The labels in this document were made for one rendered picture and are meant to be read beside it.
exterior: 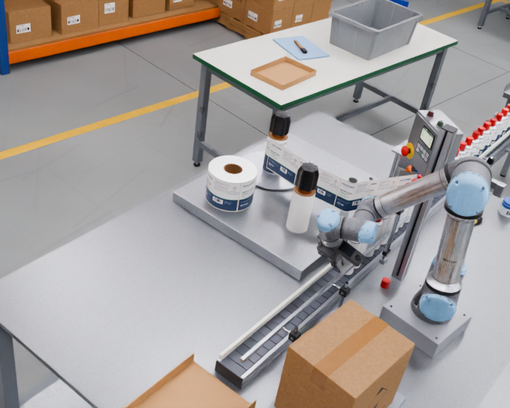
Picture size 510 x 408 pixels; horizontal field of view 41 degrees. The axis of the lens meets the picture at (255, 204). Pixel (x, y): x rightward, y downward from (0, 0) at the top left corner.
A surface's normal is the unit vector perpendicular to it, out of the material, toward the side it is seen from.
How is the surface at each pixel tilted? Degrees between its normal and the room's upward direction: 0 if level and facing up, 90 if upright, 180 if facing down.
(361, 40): 95
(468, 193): 80
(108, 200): 0
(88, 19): 90
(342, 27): 95
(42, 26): 90
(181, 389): 0
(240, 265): 0
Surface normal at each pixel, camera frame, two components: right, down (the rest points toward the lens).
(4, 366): 0.77, 0.45
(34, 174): 0.14, -0.80
